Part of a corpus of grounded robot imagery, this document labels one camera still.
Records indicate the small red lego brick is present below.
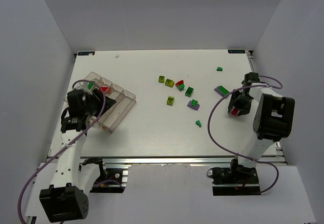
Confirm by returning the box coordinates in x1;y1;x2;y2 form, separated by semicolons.
232;108;238;115

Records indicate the red rectangular lego brick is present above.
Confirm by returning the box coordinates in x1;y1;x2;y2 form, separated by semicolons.
101;86;113;95

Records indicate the long green lego brick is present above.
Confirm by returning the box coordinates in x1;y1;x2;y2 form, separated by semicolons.
87;81;95;90

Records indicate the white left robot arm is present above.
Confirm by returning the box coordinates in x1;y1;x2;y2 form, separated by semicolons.
39;87;116;223

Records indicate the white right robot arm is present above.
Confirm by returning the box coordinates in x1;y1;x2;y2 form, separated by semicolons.
228;72;295;174

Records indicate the clear compartment organizer tray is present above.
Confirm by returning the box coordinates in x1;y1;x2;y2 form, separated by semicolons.
64;72;137;133

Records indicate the purple plate green lego right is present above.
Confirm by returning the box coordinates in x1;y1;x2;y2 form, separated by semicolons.
214;85;230;97

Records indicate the purple plate green lego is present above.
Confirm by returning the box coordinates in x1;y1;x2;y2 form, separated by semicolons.
214;85;230;97
187;100;200;111

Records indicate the small green wedge lego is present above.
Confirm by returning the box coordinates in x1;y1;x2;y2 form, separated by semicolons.
195;120;202;127

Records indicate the purple plate green lego centre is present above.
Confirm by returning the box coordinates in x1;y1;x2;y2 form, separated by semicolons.
187;100;200;111

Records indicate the green square lego brick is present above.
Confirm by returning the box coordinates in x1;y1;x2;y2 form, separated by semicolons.
185;87;194;97

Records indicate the blue label left corner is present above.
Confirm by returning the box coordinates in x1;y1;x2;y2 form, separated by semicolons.
77;51;95;56

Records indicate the blue label corner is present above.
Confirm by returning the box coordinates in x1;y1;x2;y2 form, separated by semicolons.
227;49;246;54
77;51;95;56

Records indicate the blue label right corner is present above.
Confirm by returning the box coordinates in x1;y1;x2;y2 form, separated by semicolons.
227;49;246;54

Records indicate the red roof green lego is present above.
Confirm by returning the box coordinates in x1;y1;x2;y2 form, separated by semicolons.
175;80;185;91

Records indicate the lime lego brick far left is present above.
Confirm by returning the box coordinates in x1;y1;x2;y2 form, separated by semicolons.
158;76;166;83

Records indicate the lime lego brick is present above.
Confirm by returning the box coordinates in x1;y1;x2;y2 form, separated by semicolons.
158;76;166;83
167;96;175;106
165;78;175;87

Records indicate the lime lego brick lower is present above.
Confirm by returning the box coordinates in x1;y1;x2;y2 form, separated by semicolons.
167;96;175;106

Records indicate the lime lego brick middle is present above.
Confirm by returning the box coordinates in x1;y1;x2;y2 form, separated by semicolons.
165;78;175;87

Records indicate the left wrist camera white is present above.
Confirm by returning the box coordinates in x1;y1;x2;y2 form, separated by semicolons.
73;82;93;95

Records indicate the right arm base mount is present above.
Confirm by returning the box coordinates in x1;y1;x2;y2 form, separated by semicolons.
206;159;261;196

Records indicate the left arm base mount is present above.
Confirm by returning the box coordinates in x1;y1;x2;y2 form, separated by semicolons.
79;157;124;193

